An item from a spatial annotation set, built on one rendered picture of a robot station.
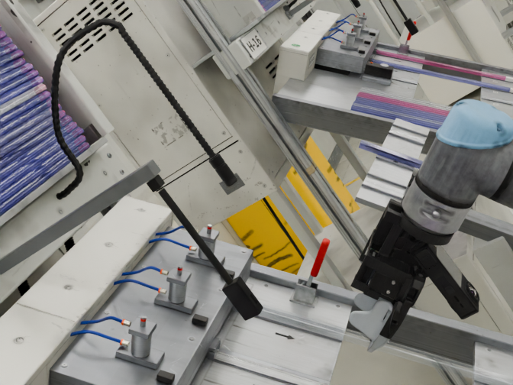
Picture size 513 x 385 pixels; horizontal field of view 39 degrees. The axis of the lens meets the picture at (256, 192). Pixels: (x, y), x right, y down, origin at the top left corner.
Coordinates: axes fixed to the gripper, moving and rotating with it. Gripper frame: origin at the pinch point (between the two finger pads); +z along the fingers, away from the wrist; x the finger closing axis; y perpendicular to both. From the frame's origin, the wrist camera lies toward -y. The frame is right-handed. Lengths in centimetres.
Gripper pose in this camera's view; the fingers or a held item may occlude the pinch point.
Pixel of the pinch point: (379, 342)
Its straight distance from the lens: 103.1
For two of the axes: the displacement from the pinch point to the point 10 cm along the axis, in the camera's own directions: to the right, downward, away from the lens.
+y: -9.1, -4.1, 0.9
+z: -3.2, 8.1, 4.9
